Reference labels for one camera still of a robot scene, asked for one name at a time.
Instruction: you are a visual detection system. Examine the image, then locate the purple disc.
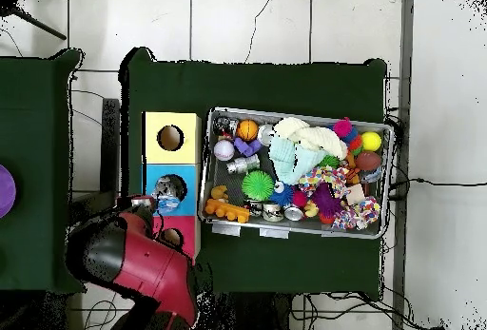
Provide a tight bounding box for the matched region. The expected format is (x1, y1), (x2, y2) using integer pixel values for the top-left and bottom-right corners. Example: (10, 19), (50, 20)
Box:
(0, 164), (18, 221)

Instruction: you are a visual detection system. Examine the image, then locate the cream yellow cloth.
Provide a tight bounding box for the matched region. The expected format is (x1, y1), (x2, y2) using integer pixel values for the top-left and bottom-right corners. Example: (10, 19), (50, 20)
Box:
(273, 116), (350, 161)

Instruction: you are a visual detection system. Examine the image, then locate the mint green cloth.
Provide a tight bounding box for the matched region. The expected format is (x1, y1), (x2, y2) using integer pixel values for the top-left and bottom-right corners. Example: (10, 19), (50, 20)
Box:
(269, 133), (329, 186)

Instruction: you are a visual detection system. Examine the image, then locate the polka dot cloth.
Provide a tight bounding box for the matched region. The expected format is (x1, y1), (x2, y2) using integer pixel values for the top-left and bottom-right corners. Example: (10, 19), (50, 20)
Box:
(295, 165), (350, 199)

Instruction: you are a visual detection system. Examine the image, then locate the small orange basketball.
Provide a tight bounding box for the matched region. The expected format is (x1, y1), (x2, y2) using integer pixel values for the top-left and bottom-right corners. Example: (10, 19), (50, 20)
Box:
(236, 118), (262, 142)

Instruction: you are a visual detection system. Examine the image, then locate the brown toy football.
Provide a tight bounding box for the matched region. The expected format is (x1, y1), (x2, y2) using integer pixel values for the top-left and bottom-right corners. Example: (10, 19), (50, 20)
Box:
(355, 150), (383, 172)

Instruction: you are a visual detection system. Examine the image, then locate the wooden box with three holes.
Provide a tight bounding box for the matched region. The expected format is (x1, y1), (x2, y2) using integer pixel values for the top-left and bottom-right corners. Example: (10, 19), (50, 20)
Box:
(142, 109), (204, 264)

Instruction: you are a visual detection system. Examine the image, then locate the orange rubber toy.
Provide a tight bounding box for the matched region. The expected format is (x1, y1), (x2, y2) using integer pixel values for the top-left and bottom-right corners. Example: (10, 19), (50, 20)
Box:
(204, 197), (252, 224)

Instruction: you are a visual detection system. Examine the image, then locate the pink spiky ball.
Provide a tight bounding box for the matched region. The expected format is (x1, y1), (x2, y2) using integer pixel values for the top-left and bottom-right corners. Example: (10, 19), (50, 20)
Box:
(332, 116), (355, 140)

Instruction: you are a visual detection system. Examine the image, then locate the green spiky ball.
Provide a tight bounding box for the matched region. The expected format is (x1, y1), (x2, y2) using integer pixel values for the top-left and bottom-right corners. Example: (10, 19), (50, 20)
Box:
(241, 169), (276, 203)

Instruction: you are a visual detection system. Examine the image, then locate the clear mesh bin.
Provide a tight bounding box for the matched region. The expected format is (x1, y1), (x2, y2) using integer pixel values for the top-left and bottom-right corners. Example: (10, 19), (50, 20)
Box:
(198, 107), (397, 241)

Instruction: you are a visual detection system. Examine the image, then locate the white ball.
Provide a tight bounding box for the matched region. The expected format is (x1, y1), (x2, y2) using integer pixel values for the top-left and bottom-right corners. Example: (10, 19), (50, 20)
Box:
(212, 139), (237, 164)

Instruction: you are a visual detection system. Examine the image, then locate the green side table cloth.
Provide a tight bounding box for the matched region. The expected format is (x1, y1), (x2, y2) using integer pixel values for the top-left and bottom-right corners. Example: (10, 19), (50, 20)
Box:
(0, 48), (87, 296)

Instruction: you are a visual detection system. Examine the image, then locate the silver can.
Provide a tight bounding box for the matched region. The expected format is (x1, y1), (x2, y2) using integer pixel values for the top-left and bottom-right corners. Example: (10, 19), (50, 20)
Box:
(257, 124), (277, 146)

